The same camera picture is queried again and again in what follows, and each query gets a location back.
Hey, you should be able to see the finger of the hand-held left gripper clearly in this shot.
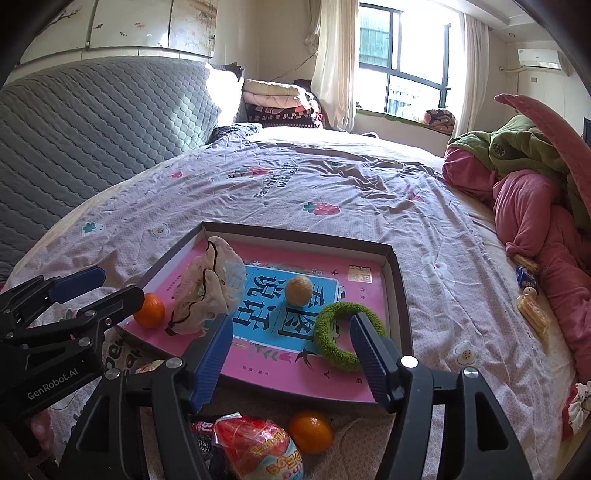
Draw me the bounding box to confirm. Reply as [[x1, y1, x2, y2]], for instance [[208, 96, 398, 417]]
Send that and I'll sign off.
[[0, 267, 106, 319], [14, 285, 146, 344]]

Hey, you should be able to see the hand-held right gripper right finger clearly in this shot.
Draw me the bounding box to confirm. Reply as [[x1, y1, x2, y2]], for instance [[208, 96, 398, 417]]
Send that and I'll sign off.
[[348, 313, 532, 480]]

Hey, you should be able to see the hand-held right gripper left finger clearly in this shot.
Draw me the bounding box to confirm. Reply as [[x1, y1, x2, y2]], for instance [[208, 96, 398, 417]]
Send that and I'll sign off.
[[60, 314, 235, 480]]

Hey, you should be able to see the orange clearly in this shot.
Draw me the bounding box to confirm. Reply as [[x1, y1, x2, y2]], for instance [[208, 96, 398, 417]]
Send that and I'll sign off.
[[133, 292, 166, 330], [288, 411, 334, 455]]

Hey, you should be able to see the green fuzzy ring scrunchie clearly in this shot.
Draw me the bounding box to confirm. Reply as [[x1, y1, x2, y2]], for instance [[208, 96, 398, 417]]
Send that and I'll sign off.
[[315, 301, 389, 372]]

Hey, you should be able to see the shallow grey cardboard box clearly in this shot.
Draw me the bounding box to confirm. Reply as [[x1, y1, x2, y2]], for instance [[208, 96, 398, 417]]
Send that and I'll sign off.
[[121, 220, 414, 406]]

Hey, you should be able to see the cream dotted hair scrunchie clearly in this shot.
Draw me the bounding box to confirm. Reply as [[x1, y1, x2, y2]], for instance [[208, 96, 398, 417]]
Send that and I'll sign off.
[[166, 235, 246, 337]]

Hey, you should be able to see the walnut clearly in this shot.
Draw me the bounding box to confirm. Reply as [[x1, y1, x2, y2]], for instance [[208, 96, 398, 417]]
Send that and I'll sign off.
[[284, 276, 315, 306]]

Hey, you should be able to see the pink and blue picture book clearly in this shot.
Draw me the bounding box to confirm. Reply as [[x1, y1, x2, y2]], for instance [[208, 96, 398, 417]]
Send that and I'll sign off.
[[124, 237, 387, 404]]

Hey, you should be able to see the grey quilted headboard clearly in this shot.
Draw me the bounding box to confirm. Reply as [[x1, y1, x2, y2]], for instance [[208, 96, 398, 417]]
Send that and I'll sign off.
[[0, 55, 222, 273]]

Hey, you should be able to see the yellow snack packet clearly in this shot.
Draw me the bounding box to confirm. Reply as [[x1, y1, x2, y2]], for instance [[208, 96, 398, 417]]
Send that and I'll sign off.
[[517, 287, 552, 330], [513, 253, 541, 274]]

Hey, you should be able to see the strawberry printed bed sheet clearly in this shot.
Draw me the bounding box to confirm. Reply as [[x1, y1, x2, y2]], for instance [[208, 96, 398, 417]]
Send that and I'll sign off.
[[0, 124, 591, 480]]

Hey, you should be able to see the dark cloth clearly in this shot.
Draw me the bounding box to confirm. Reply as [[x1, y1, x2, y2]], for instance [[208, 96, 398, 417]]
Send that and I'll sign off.
[[210, 124, 264, 144]]

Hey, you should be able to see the pink blanket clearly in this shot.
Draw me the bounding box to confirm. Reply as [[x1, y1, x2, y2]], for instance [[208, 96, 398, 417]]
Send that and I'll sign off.
[[442, 148, 591, 384]]

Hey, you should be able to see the white pillow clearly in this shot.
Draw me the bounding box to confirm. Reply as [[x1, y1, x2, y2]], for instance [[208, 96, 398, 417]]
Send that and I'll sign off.
[[205, 62, 245, 127]]

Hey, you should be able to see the dark checkered folded blanket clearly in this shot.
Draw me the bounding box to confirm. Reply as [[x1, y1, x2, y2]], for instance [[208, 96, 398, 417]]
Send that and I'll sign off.
[[245, 104, 324, 130]]

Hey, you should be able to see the patterned cushion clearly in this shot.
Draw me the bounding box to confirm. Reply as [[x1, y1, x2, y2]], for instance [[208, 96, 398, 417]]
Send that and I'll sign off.
[[425, 108, 457, 134]]

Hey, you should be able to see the white painted wardrobe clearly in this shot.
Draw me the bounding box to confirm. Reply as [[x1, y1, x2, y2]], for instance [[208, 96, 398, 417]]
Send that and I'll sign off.
[[18, 0, 218, 65]]

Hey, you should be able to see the cream folded blanket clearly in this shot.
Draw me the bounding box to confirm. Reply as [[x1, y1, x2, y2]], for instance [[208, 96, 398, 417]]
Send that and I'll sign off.
[[242, 78, 315, 109]]

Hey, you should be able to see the green blanket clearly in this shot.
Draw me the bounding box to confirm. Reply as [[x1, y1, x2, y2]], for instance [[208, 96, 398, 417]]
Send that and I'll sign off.
[[445, 114, 591, 232]]

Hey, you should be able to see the cream window curtain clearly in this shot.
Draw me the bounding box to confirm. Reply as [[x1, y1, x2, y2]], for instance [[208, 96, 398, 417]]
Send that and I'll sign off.
[[311, 0, 361, 132], [455, 11, 490, 134]]

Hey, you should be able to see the pink padded cover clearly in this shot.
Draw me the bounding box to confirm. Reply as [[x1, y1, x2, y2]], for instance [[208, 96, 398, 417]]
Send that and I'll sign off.
[[494, 93, 591, 185]]

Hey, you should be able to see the window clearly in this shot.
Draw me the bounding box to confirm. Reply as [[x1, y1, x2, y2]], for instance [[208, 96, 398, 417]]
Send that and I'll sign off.
[[358, 2, 467, 123]]

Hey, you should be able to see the white air conditioner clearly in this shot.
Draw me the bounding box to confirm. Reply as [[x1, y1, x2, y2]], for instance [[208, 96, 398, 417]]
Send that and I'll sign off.
[[517, 47, 566, 71]]

